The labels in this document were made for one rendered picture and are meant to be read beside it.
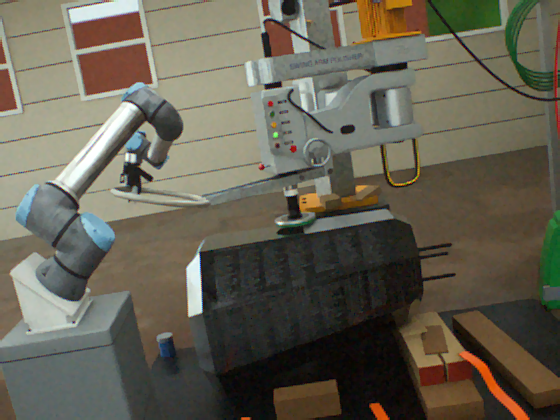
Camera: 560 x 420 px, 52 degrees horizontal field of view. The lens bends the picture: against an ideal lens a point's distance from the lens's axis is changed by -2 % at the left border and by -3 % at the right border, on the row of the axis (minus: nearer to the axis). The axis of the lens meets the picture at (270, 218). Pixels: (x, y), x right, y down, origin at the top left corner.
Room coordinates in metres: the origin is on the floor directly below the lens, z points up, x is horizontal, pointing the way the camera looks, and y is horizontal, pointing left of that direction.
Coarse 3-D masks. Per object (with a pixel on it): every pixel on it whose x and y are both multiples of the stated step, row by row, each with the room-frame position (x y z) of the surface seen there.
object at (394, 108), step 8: (400, 88) 3.11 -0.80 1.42; (408, 88) 3.15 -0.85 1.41; (376, 96) 3.17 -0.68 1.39; (384, 96) 3.11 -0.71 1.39; (392, 96) 3.10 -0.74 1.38; (400, 96) 3.09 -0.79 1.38; (408, 96) 3.12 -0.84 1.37; (376, 104) 3.19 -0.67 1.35; (384, 104) 3.12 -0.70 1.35; (392, 104) 3.10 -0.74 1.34; (400, 104) 3.09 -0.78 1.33; (408, 104) 3.12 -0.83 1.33; (384, 112) 3.12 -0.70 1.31; (392, 112) 3.10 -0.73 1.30; (400, 112) 3.09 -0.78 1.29; (408, 112) 3.11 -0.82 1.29; (384, 120) 3.13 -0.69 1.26; (392, 120) 3.10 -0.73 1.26; (400, 120) 3.09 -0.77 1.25; (408, 120) 3.11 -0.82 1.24
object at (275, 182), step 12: (312, 168) 3.11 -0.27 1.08; (324, 168) 3.01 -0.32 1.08; (264, 180) 3.04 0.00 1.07; (276, 180) 2.94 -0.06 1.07; (288, 180) 2.95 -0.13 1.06; (300, 180) 2.97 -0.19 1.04; (216, 192) 2.97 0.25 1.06; (228, 192) 2.87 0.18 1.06; (240, 192) 2.89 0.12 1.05; (252, 192) 2.90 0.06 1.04; (216, 204) 2.85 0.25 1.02
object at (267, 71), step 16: (336, 48) 3.00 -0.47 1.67; (352, 48) 3.02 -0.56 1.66; (368, 48) 3.04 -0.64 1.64; (384, 48) 3.05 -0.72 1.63; (400, 48) 3.07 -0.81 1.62; (416, 48) 3.09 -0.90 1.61; (256, 64) 2.91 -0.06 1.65; (272, 64) 2.91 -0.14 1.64; (288, 64) 2.93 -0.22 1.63; (304, 64) 2.95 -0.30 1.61; (320, 64) 2.97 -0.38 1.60; (336, 64) 2.99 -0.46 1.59; (352, 64) 3.01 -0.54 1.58; (368, 64) 3.04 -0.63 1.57; (384, 64) 3.04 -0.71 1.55; (400, 64) 3.10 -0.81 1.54; (256, 80) 2.92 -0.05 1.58; (272, 80) 2.90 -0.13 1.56; (288, 80) 3.15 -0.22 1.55
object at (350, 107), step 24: (384, 72) 3.08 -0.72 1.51; (408, 72) 3.11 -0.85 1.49; (288, 96) 2.90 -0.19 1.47; (336, 96) 3.17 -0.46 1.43; (360, 96) 3.03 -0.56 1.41; (312, 120) 2.96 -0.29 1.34; (336, 120) 2.99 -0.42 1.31; (360, 120) 3.02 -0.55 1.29; (312, 144) 2.95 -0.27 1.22; (336, 144) 2.99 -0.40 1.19; (360, 144) 3.02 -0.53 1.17; (384, 144) 3.07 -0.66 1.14
